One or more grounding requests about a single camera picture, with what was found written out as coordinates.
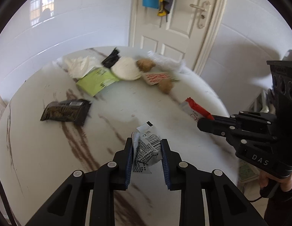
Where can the brown potato lower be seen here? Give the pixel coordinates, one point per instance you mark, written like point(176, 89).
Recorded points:
point(165, 85)

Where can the clear plastic bag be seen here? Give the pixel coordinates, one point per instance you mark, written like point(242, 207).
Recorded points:
point(166, 63)

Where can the lime green packet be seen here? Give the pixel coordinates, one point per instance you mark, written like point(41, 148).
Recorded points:
point(96, 81)

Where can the yellow hanging cloth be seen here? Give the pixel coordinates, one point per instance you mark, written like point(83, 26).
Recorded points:
point(161, 10)

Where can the small black wrapper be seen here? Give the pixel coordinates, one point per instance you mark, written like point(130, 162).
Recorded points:
point(111, 59)

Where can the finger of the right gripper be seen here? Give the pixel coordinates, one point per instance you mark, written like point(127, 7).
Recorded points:
point(228, 132)
point(221, 120)

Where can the white panel door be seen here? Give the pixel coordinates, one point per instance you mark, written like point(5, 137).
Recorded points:
point(176, 36)

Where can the white round bun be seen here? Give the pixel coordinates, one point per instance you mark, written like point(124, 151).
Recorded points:
point(126, 69)

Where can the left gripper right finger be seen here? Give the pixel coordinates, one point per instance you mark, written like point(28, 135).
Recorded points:
point(173, 168)

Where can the white barcode wrapper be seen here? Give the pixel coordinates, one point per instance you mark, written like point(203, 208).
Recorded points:
point(147, 148)

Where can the red patterned paper wrapper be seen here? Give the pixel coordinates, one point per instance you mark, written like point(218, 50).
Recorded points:
point(153, 78)

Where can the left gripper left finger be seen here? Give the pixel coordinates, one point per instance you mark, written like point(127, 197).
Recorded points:
point(121, 166)

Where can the black snack packet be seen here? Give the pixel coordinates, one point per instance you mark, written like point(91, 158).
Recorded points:
point(74, 110)

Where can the red white snack wrapper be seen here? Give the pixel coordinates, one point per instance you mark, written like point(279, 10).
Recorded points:
point(194, 110)

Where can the silver door handle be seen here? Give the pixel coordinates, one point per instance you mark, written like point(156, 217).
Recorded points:
point(204, 14)

